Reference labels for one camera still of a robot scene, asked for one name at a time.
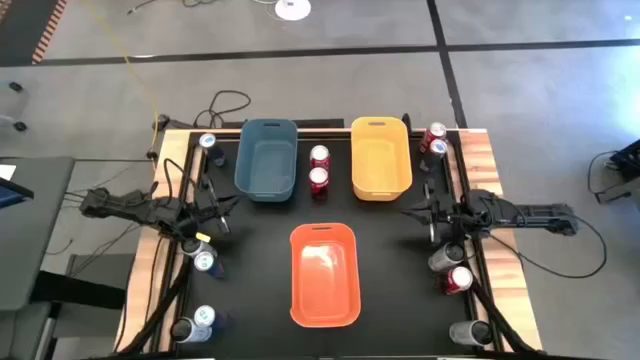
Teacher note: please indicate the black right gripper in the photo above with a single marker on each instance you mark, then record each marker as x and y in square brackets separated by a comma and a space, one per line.
[447, 211]

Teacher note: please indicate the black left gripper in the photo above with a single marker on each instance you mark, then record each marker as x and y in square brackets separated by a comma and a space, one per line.
[207, 207]

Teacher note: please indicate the blue soda can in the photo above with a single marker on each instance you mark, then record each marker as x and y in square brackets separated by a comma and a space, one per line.
[207, 140]
[438, 147]
[204, 316]
[204, 261]

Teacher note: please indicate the yellow plastic bin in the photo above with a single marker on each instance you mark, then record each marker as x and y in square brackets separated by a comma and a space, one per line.
[381, 165]

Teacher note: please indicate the red cola can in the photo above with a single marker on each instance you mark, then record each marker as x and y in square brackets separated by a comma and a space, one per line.
[320, 156]
[436, 131]
[318, 180]
[457, 280]

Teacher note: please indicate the orange plastic bin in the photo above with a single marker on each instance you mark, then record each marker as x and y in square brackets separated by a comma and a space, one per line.
[325, 280]

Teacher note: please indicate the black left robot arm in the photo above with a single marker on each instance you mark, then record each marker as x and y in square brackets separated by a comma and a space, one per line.
[125, 205]

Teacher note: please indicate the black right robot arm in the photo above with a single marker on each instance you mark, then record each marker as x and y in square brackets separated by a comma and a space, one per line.
[525, 214]

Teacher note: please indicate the tall silver can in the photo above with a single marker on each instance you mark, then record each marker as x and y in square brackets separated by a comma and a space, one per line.
[192, 331]
[445, 257]
[470, 333]
[196, 247]

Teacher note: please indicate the blue plastic bin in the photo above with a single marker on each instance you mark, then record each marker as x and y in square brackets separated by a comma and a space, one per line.
[265, 170]

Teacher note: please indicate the black flat panel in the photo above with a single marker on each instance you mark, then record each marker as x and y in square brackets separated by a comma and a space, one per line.
[75, 290]

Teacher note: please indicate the grey desk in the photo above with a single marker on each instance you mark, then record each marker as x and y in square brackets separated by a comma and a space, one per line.
[35, 250]

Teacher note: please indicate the white round floor disc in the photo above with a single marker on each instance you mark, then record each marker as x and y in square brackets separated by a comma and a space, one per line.
[292, 9]

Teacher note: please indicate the black equipment box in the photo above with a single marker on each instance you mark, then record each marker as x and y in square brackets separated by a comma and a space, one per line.
[627, 162]

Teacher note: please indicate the white paper sheet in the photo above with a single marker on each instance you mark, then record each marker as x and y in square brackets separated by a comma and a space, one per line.
[6, 172]

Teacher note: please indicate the office chair with black casters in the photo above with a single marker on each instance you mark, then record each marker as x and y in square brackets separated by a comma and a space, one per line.
[16, 86]

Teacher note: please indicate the black orange striped floor mat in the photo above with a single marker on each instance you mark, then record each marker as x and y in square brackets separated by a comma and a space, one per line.
[20, 30]

